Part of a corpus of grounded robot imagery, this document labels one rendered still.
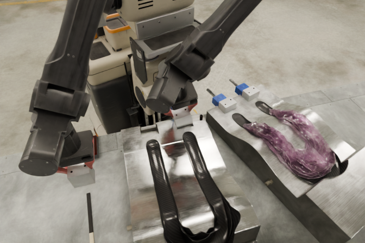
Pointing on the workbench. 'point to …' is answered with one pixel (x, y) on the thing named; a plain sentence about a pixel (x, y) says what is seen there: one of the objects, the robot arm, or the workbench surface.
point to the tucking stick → (90, 218)
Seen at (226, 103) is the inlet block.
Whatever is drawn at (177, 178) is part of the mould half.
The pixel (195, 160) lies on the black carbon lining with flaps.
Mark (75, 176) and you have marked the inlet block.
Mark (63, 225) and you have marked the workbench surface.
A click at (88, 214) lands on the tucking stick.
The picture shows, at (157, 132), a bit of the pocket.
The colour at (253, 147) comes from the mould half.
